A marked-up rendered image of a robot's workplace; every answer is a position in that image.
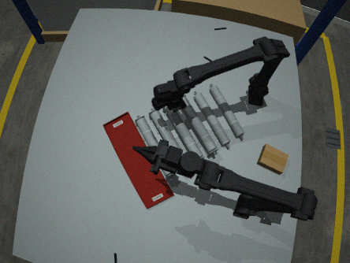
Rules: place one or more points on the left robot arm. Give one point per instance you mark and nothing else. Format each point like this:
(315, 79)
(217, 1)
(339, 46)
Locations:
(272, 199)

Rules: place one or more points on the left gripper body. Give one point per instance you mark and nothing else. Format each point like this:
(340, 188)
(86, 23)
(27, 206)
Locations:
(155, 167)

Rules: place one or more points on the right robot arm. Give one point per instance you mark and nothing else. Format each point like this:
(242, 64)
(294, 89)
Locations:
(263, 46)

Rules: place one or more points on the brown cardboard box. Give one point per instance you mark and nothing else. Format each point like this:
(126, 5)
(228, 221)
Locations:
(272, 159)

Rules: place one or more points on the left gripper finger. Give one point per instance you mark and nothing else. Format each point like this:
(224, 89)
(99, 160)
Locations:
(152, 149)
(148, 156)

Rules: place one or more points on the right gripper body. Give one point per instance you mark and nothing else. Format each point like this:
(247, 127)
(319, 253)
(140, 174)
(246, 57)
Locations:
(181, 105)

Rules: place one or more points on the red scrap tray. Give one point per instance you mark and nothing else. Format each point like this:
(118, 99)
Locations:
(123, 135)

